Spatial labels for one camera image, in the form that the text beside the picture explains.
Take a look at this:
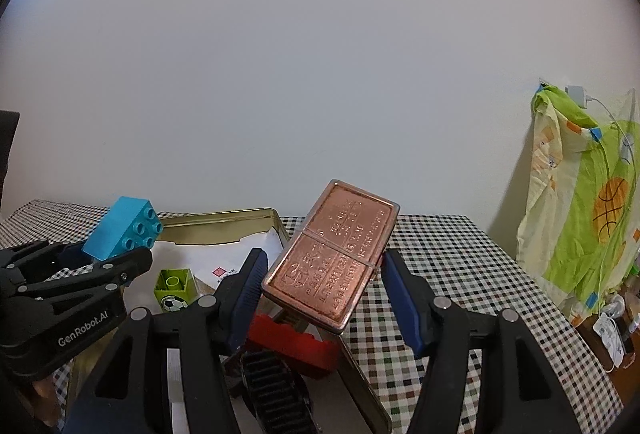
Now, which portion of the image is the blue toy brick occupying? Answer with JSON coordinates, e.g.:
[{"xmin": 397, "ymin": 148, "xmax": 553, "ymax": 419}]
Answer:
[{"xmin": 82, "ymin": 196, "xmax": 163, "ymax": 262}]

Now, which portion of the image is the green toy brick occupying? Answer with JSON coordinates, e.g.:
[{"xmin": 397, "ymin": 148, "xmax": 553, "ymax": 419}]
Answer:
[{"xmin": 154, "ymin": 269, "xmax": 198, "ymax": 313}]

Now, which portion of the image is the red toy brick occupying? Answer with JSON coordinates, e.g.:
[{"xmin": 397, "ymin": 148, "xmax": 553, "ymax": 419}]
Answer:
[{"xmin": 247, "ymin": 315, "xmax": 341, "ymax": 372}]

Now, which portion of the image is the copper metal case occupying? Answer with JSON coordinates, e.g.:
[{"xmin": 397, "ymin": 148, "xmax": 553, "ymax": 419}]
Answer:
[{"xmin": 262, "ymin": 180, "xmax": 400, "ymax": 334}]

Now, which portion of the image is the white paper liner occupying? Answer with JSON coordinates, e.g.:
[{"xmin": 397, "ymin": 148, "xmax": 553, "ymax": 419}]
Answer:
[{"xmin": 121, "ymin": 227, "xmax": 286, "ymax": 434}]

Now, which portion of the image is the clutter on side table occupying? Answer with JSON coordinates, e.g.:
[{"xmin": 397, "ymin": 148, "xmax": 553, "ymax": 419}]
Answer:
[{"xmin": 592, "ymin": 258, "xmax": 639, "ymax": 373}]

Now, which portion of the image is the checkered tablecloth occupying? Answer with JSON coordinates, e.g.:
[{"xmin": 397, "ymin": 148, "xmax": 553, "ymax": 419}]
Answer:
[{"xmin": 1, "ymin": 200, "xmax": 623, "ymax": 433}]

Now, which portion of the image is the green patterned hanging cloth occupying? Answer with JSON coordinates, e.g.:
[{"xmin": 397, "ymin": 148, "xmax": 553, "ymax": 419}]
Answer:
[{"xmin": 516, "ymin": 83, "xmax": 639, "ymax": 325}]

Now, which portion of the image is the gold metal tin tray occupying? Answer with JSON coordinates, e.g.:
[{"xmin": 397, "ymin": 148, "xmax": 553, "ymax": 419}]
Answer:
[{"xmin": 65, "ymin": 209, "xmax": 390, "ymax": 433}]

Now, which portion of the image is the white wall charger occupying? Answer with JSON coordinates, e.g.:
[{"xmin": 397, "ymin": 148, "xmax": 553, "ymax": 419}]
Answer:
[{"xmin": 565, "ymin": 86, "xmax": 589, "ymax": 109}]

